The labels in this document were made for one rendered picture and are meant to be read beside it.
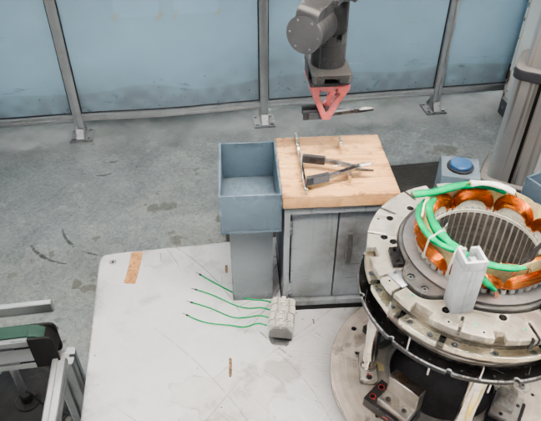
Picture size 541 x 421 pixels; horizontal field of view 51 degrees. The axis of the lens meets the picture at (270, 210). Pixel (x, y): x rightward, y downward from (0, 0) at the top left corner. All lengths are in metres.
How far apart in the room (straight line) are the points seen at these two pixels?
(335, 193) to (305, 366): 0.32
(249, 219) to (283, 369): 0.28
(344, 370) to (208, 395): 0.24
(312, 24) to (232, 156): 0.36
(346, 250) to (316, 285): 0.10
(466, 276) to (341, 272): 0.42
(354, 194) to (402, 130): 2.31
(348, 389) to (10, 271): 1.79
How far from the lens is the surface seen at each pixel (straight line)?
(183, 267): 1.25
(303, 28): 0.86
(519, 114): 1.25
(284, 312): 1.10
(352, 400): 1.01
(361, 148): 1.09
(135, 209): 2.69
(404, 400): 0.98
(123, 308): 1.19
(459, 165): 1.12
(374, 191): 0.98
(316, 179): 0.95
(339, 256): 1.07
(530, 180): 1.09
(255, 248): 1.07
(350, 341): 1.09
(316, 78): 0.93
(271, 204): 0.97
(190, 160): 2.97
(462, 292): 0.74
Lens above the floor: 1.65
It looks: 39 degrees down
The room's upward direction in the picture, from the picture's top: straight up
